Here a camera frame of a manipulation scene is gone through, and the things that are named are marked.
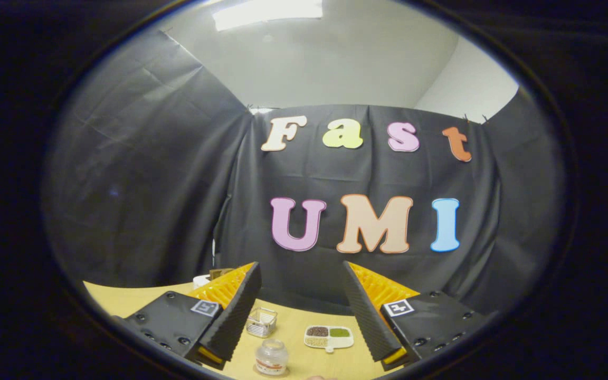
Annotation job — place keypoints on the small white object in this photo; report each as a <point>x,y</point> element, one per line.
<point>200,280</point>

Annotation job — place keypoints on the small brown object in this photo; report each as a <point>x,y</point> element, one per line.
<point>219,273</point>

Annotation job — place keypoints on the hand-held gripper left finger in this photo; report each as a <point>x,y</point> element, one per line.
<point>240,306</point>

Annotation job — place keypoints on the ceiling light panel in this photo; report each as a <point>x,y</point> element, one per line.
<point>267,13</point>

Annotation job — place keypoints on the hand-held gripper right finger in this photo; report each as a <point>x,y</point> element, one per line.
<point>362,311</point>

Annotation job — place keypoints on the black backdrop cloth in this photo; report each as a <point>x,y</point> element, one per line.
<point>177,184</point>

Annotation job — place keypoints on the white divided dish with grains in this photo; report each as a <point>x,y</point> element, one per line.
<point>329,336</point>

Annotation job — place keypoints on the wooden table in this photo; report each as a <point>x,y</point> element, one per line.
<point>296,319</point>

